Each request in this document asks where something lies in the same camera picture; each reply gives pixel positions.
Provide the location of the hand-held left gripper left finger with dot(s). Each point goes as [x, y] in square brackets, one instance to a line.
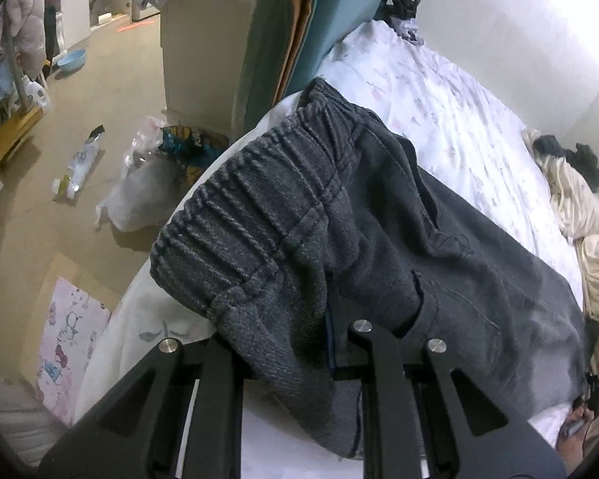
[222, 404]

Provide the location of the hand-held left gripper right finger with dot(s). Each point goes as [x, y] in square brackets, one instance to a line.
[385, 399]

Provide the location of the dark grey pants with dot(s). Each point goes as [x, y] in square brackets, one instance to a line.
[304, 219]

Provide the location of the person's right hand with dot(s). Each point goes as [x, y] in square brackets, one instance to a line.
[574, 429]

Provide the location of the cream blanket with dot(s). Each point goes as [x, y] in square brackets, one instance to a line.
[594, 239]

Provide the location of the striped grey cloth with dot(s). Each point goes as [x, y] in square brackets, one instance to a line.
[15, 414]

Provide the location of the white plastic bag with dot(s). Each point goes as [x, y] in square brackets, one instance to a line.
[140, 189]

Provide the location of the dark clothing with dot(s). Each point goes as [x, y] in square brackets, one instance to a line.
[586, 159]

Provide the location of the blue and yellow snack bags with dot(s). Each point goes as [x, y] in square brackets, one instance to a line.
[184, 147]

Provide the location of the white printed packet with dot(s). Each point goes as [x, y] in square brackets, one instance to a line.
[80, 164]

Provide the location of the white floral bed sheet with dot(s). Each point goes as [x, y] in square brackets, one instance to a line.
[429, 95]

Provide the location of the yellow wooden shelf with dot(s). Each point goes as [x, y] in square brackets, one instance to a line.
[5, 139]

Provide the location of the white cabinet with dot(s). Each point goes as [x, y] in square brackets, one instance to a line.
[199, 50]

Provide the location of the blue plastic basin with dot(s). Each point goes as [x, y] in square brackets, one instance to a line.
[72, 61]

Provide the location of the light blue cloth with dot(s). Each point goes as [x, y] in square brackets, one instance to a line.
[2, 85]

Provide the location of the pile of clothes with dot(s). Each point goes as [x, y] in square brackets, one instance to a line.
[404, 0]

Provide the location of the white cupboard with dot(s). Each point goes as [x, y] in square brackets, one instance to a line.
[75, 0]

